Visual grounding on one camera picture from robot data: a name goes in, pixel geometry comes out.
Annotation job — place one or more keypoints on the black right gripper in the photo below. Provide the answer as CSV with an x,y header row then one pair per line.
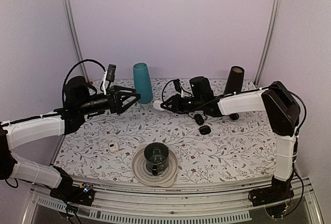
x,y
176,101

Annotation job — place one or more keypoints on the teal plastic cup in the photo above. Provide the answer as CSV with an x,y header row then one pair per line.
x,y
142,82

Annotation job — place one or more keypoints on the small white earbud case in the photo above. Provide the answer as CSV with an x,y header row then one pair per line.
x,y
113,147

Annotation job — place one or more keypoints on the right aluminium frame post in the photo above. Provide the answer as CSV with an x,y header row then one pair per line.
x,y
267,42

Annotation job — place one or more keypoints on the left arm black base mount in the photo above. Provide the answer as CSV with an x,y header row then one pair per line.
x,y
67,192

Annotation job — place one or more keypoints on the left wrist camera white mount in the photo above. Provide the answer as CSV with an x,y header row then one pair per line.
x,y
109,75

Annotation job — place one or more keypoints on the left aluminium frame post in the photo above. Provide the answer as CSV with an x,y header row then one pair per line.
x,y
72,29

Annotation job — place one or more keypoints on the black cylindrical object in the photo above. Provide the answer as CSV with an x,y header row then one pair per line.
x,y
234,116
199,119

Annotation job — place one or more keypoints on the black earbud case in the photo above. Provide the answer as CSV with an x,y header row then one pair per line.
x,y
204,130

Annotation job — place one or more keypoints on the dark green glass mug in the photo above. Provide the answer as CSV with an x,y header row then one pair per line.
x,y
157,158

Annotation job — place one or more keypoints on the aluminium frame post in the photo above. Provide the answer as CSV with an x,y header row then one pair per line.
x,y
72,29
267,42

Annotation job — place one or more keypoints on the aluminium front rail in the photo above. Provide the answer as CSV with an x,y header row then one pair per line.
x,y
224,202

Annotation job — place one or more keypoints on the white floral table mat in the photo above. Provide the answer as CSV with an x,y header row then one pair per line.
x,y
234,150

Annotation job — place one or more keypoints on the white earbuds charging case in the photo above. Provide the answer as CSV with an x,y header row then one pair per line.
x,y
157,105

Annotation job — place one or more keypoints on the dark brown plastic cup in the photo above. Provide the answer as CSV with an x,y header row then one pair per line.
x,y
235,80

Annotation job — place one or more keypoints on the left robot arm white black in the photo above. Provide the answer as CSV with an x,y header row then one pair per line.
x,y
16,133

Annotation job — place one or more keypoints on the beige round plate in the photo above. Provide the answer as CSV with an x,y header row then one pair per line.
x,y
165,179

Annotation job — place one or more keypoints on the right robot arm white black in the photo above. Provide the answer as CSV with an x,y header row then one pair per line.
x,y
280,105

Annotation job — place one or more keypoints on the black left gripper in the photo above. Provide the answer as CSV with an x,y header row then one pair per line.
x,y
114,106

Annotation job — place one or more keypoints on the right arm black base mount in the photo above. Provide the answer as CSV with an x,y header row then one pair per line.
x,y
277,191

